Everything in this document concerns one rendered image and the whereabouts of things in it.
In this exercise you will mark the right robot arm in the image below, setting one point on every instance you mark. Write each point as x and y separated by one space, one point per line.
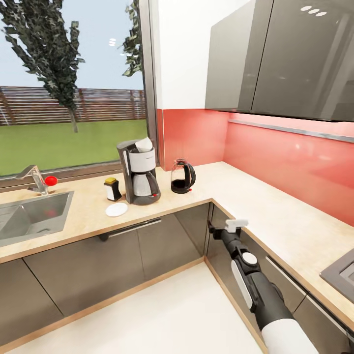
279 329

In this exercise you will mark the paper coffee filter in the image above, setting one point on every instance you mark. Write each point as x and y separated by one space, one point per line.
144 145

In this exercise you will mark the drop in sink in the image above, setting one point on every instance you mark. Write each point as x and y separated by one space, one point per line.
31 218

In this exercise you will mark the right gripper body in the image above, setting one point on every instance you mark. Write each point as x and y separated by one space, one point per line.
222 233

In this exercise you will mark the burner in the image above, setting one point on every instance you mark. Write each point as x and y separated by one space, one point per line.
340 275

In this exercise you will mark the bottle of coffee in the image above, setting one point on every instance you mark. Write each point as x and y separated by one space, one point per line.
111 185

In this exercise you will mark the saucer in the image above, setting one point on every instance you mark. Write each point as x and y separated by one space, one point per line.
116 209

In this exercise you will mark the electric kettle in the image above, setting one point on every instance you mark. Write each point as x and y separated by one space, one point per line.
183 176

